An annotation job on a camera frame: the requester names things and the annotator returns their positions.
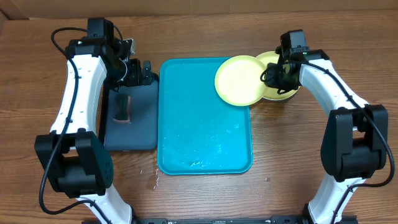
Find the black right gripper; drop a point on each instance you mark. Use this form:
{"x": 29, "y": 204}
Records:
{"x": 278, "y": 78}

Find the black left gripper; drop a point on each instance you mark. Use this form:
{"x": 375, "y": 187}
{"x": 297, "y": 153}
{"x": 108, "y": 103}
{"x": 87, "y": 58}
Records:
{"x": 136, "y": 78}

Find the green orange sponge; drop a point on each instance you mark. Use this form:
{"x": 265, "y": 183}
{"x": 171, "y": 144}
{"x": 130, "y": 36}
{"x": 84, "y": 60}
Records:
{"x": 123, "y": 103}

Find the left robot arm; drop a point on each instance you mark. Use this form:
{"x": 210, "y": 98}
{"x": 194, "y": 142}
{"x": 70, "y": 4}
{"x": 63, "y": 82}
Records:
{"x": 75, "y": 161}

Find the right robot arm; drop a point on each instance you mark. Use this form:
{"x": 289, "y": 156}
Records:
{"x": 354, "y": 150}

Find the black water tray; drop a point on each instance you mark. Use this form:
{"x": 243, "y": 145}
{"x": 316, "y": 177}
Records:
{"x": 141, "y": 132}

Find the teal plastic tray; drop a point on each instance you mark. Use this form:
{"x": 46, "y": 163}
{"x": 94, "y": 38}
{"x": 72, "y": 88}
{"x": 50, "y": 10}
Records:
{"x": 198, "y": 132}

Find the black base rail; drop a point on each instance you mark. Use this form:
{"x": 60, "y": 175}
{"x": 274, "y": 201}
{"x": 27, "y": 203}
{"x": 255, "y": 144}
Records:
{"x": 242, "y": 220}

